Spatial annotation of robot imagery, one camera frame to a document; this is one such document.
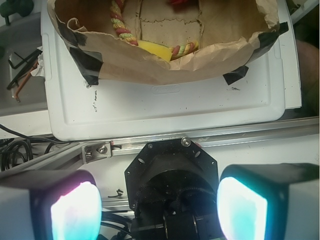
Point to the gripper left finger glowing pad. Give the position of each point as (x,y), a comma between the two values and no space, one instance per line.
(49,205)

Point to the orange tool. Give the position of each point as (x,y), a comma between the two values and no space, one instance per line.
(26,78)

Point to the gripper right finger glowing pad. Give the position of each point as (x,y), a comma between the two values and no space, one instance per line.
(270,201)

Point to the black allen keys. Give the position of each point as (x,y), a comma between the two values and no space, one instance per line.
(24,65)

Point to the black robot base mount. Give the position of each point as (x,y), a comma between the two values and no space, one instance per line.
(173,193)

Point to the brown paper bag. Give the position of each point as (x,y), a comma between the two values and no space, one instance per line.
(207,38)

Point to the metal corner bracket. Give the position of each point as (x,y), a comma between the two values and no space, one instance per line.
(98,150)

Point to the yellow sponge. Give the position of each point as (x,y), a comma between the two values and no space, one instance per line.
(159,50)

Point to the aluminium frame rail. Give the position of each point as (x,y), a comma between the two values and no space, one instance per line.
(283,141)

